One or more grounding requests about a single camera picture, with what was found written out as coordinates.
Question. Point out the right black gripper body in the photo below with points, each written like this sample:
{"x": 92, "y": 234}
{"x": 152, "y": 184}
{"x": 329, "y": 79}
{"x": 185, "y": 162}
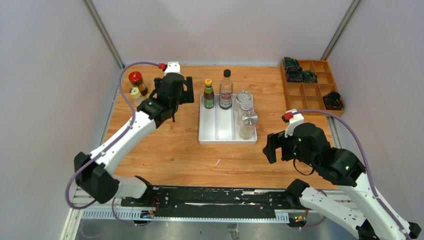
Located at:
{"x": 289, "y": 148}

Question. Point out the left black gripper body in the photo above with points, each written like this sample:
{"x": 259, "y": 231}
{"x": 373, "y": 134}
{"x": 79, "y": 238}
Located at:
{"x": 179, "y": 101}

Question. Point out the yellow-cap green bottle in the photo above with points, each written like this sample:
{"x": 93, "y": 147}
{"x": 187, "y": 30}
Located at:
{"x": 208, "y": 94}

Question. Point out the silver-lid glass jar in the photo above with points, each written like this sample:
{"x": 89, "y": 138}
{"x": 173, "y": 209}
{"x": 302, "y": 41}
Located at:
{"x": 248, "y": 121}

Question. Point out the black-cap clear sauce bottle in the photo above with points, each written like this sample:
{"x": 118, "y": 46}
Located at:
{"x": 226, "y": 90}

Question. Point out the white divided plastic tray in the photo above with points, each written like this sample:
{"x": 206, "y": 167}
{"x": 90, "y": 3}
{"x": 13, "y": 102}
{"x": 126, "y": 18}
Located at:
{"x": 219, "y": 126}

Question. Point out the white-lid spice shaker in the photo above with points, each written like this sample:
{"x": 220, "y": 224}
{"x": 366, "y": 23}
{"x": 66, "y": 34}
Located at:
{"x": 245, "y": 106}

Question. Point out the clear lidded glass jar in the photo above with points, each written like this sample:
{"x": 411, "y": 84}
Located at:
{"x": 241, "y": 96}

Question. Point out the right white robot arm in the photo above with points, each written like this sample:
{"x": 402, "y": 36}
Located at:
{"x": 374, "y": 219}

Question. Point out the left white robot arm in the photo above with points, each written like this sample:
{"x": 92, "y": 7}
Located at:
{"x": 94, "y": 171}

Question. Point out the red-lid sauce jar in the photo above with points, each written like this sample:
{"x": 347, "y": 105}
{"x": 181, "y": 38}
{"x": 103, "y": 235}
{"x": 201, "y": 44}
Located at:
{"x": 137, "y": 80}

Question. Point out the yellow-cap small bottle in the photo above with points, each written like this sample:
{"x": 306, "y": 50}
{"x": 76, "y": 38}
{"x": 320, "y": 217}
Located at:
{"x": 136, "y": 96}

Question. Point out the wooden compartment organizer box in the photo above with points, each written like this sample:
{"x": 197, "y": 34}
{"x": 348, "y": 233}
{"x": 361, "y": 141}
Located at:
{"x": 301, "y": 95}

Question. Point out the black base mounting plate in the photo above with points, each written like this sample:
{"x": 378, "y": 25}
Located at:
{"x": 216, "y": 203}

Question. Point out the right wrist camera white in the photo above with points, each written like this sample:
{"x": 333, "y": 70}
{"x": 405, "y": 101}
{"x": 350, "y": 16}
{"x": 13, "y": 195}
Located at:
{"x": 293, "y": 119}

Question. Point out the green cable bundle small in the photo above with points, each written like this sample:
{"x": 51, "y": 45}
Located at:
{"x": 309, "y": 77}

